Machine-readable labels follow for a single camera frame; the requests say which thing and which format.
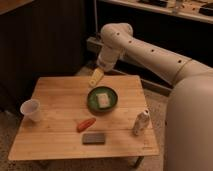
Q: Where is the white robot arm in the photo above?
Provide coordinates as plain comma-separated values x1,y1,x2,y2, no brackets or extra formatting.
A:
97,23,213,171

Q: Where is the white block on plate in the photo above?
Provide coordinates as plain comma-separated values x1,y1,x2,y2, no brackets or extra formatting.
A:
97,93,110,108

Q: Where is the green round plate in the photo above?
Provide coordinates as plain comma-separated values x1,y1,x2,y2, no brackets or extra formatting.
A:
87,86,118,113

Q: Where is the grey power strip box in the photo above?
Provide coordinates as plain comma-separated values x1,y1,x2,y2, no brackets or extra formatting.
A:
86,37,103,54

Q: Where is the small wooden table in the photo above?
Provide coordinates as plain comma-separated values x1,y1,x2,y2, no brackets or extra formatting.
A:
8,75,159,160

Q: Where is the orange carrot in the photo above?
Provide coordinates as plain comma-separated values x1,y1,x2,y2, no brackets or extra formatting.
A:
76,118,96,132

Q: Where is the white small bottle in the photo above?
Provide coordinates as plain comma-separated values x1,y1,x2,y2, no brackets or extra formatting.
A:
133,110,150,136

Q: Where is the grey rectangular sponge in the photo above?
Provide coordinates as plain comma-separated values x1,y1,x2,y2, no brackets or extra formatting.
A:
82,133,105,144

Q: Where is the white plastic cup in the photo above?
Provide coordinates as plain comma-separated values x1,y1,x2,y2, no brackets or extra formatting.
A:
20,99,43,122

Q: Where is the background workbench shelf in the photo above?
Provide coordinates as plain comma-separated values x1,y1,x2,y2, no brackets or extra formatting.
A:
101,0,213,24

